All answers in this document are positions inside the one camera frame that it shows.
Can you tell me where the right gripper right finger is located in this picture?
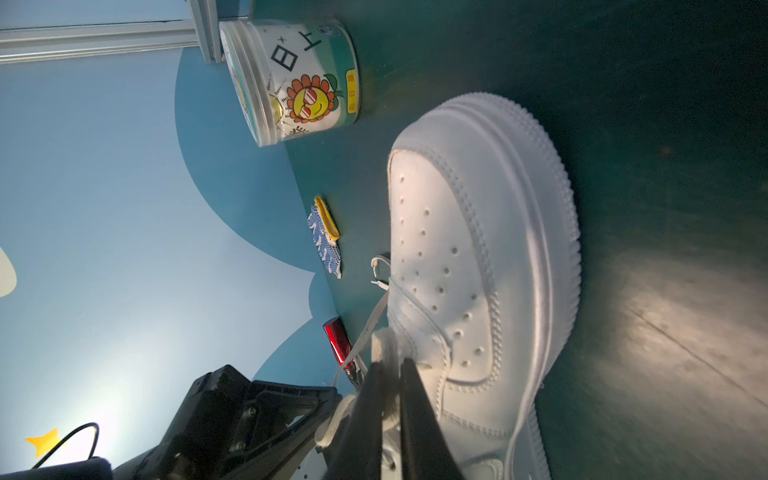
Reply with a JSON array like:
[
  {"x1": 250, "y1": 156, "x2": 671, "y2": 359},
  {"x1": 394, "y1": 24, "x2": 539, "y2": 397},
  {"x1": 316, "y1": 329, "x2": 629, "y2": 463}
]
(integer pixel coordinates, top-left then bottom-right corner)
[{"x1": 399, "y1": 358, "x2": 464, "y2": 480}]

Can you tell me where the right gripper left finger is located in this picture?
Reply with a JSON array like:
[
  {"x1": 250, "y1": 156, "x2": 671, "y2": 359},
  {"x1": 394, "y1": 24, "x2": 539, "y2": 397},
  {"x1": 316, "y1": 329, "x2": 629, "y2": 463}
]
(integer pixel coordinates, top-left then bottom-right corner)
[{"x1": 324, "y1": 363, "x2": 386, "y2": 480}]

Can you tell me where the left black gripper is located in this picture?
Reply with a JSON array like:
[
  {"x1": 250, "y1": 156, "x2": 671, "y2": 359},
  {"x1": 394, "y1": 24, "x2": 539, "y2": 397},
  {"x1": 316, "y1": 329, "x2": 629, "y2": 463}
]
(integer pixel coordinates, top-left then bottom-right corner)
[{"x1": 113, "y1": 365, "x2": 341, "y2": 480}]

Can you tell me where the white shoelace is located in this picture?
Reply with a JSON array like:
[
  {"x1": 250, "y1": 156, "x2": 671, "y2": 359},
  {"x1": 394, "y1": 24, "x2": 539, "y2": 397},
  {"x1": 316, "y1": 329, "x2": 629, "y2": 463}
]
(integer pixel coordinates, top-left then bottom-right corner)
[{"x1": 314, "y1": 253, "x2": 400, "y2": 450}]

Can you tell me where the white sneaker shoe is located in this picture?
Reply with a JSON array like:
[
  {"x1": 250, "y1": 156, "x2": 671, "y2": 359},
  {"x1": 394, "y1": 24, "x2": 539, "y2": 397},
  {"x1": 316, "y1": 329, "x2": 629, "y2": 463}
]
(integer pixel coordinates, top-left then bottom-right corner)
[{"x1": 382, "y1": 93, "x2": 581, "y2": 479}]

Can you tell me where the red bottle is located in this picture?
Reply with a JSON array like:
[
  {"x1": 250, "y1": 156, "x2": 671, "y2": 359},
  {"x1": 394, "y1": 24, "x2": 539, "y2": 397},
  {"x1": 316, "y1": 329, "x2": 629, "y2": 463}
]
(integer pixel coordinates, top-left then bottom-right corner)
[{"x1": 323, "y1": 317, "x2": 359, "y2": 381}]

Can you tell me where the blue dotted work glove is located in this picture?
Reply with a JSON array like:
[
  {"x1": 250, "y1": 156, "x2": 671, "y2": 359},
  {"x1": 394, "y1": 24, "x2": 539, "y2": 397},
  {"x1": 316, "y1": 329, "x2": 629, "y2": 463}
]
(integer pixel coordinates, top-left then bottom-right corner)
[{"x1": 307, "y1": 196, "x2": 342, "y2": 279}]

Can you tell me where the round sunflower label canister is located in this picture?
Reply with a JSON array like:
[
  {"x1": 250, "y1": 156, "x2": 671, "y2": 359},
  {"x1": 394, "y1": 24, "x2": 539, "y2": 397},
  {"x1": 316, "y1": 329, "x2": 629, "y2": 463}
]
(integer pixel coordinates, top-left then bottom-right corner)
[{"x1": 219, "y1": 19, "x2": 361, "y2": 147}]

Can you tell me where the aluminium frame left post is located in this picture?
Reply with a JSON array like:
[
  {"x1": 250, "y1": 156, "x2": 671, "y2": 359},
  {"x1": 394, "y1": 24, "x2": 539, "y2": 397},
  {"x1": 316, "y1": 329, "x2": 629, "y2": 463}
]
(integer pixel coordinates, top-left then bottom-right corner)
[{"x1": 187, "y1": 0, "x2": 223, "y2": 65}]

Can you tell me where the aluminium frame back bar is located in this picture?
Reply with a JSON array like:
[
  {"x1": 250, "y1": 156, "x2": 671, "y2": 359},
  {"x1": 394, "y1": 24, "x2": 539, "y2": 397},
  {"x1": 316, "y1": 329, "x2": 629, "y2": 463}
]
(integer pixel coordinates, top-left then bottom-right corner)
[{"x1": 1, "y1": 20, "x2": 199, "y2": 65}]

